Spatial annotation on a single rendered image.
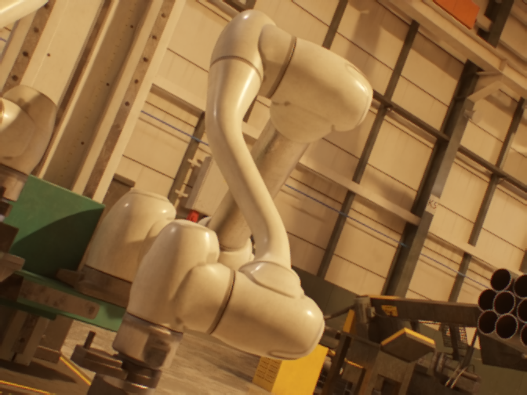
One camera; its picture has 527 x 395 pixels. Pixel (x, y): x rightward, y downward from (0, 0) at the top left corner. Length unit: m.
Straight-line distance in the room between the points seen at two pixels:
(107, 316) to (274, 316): 0.78
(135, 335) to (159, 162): 10.27
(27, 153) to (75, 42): 0.62
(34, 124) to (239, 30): 0.41
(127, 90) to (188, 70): 9.53
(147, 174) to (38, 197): 9.36
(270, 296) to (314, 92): 0.49
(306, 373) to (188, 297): 6.67
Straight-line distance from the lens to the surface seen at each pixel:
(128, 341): 1.16
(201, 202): 11.30
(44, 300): 1.85
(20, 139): 1.53
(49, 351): 2.24
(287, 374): 7.67
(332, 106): 1.54
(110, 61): 2.13
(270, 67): 1.50
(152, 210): 1.90
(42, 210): 1.99
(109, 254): 1.89
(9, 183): 1.55
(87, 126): 2.10
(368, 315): 10.00
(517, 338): 5.11
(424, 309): 9.50
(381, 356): 7.70
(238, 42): 1.50
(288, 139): 1.61
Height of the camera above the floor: 0.62
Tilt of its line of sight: 9 degrees up
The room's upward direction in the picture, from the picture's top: 21 degrees clockwise
